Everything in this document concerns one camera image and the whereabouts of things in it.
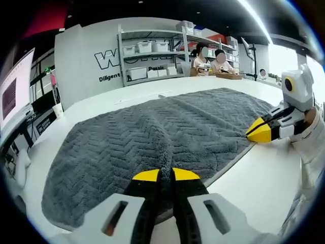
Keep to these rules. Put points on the white cardboard box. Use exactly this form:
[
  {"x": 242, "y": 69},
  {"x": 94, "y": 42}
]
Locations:
[
  {"x": 163, "y": 72},
  {"x": 172, "y": 71},
  {"x": 153, "y": 74}
]

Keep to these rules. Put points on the white paper cup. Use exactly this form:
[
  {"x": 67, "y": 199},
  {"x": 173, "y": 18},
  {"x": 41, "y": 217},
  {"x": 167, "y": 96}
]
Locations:
[{"x": 58, "y": 112}]

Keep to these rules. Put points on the long ceiling light strip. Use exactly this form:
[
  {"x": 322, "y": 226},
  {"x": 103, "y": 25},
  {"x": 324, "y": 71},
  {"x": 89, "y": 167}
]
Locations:
[{"x": 256, "y": 20}]

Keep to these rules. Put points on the pink hanging cloth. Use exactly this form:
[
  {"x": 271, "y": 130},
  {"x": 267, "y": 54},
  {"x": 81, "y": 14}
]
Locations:
[{"x": 53, "y": 80}]

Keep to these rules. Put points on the person's right hand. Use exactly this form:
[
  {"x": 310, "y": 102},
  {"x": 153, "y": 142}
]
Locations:
[{"x": 311, "y": 117}]

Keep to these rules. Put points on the grey towel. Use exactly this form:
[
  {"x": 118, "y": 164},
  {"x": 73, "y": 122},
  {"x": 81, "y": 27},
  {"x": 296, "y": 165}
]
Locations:
[{"x": 127, "y": 132}]

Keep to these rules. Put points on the dark labelled cabinet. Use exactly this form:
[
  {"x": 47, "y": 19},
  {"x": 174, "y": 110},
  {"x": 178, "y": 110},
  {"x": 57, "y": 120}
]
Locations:
[{"x": 45, "y": 125}]

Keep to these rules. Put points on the white lettered partition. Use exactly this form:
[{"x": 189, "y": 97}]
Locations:
[{"x": 81, "y": 73}]

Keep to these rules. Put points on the row of small white bins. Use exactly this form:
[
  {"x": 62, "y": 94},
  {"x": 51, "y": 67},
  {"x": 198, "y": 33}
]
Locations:
[{"x": 233, "y": 49}]

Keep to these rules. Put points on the black-legged desk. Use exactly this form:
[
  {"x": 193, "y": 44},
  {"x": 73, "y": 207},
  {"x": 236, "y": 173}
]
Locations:
[{"x": 23, "y": 132}]

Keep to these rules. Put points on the red ceiling panel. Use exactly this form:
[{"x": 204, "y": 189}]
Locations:
[{"x": 45, "y": 17}]

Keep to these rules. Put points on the grey crates atop shelving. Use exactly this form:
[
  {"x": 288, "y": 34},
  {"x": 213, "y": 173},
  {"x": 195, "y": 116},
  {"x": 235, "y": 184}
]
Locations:
[{"x": 189, "y": 28}]

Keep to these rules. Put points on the black-framed glass wall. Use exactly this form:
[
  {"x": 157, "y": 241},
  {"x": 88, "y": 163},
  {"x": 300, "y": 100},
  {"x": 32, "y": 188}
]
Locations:
[{"x": 41, "y": 73}]

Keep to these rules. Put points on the grey metal shelving rack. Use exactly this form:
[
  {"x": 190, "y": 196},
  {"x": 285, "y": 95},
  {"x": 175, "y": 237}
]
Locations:
[
  {"x": 218, "y": 42},
  {"x": 149, "y": 59}
]

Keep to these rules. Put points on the black screen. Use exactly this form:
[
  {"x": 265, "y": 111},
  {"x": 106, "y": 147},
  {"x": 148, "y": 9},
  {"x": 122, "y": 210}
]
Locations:
[{"x": 43, "y": 97}]

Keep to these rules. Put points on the large white storage bin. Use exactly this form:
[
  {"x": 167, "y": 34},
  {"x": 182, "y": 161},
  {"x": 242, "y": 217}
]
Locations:
[{"x": 137, "y": 73}]

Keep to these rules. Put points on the white lidded storage bin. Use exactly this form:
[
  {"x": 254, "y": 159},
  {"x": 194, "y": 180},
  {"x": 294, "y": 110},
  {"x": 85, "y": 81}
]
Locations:
[
  {"x": 129, "y": 50},
  {"x": 144, "y": 47},
  {"x": 161, "y": 46}
]

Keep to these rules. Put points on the monitor with pinkish screen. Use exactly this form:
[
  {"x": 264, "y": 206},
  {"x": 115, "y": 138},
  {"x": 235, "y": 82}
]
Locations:
[{"x": 15, "y": 86}]

